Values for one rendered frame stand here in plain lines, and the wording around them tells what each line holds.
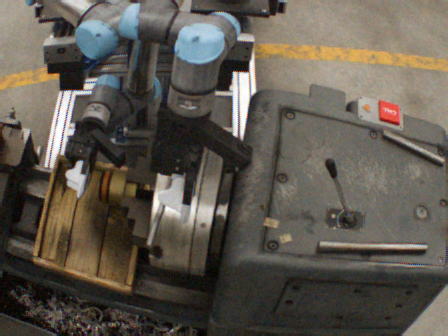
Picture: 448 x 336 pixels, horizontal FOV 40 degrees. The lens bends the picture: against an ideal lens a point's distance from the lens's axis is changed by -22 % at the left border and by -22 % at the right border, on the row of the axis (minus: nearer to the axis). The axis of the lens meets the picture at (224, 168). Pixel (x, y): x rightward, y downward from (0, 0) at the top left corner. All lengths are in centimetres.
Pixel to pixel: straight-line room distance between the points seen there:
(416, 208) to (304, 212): 29
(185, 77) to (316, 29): 254
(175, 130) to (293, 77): 217
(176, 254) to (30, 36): 233
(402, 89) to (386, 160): 196
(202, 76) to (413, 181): 64
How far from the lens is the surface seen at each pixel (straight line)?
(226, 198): 156
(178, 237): 153
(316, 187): 152
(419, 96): 357
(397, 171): 160
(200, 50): 113
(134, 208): 162
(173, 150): 124
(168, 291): 180
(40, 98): 332
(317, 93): 167
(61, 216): 189
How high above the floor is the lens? 250
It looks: 56 degrees down
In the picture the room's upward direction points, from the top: 8 degrees clockwise
